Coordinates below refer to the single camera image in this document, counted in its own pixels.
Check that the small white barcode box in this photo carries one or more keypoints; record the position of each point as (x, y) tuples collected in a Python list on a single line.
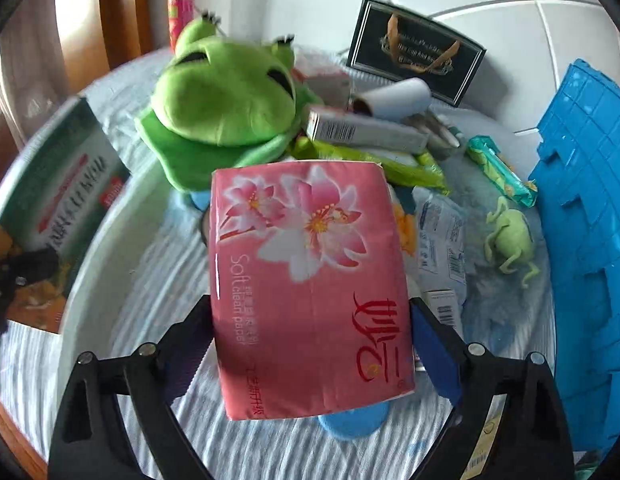
[(445, 307)]

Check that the yellow sticky note box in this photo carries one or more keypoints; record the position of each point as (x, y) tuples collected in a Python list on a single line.
[(482, 435)]

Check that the clear printed plastic bag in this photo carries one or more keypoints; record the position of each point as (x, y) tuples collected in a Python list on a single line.
[(440, 230)]

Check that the yellow-green wipes packet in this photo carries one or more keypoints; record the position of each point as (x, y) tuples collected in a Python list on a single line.
[(395, 162)]

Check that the black gift box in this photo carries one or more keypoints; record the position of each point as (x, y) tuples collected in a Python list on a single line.
[(385, 35)]

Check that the red yellow cylindrical can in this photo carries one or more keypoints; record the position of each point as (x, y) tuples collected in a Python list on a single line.
[(179, 10)]

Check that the round wooden desktop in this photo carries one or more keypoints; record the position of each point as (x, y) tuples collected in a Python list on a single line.
[(10, 435)]

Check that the striped white tablecloth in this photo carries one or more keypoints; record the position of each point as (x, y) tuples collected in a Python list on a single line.
[(155, 270)]

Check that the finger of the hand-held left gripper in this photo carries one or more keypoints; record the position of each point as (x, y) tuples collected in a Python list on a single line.
[(20, 270)]

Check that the green frog plush toy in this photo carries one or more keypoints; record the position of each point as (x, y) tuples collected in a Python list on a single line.
[(225, 100)]

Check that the green printed carton box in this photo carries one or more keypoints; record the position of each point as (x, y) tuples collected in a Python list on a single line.
[(55, 195)]

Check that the blue plastic crate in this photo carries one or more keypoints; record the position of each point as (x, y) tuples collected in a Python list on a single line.
[(580, 210)]

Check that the pink white small box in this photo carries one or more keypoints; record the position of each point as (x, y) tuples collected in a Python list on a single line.
[(322, 82)]

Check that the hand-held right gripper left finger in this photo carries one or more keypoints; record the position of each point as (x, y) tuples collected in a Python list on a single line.
[(182, 360)]

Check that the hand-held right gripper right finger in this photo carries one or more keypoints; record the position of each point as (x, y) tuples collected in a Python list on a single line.
[(437, 355)]

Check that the teal wipes packet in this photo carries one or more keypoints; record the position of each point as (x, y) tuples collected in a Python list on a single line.
[(500, 170)]

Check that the long white barcode box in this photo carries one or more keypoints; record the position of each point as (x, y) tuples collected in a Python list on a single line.
[(360, 130)]

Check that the green one-eyed monster toy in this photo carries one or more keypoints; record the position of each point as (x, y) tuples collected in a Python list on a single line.
[(510, 240)]

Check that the white paper roll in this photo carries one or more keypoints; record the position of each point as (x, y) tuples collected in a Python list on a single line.
[(397, 97)]

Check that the wooden wall trim post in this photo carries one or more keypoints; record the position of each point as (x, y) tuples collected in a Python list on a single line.
[(125, 5)]

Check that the pink flowered tissue pack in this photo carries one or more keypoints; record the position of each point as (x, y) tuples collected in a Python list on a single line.
[(300, 285)]

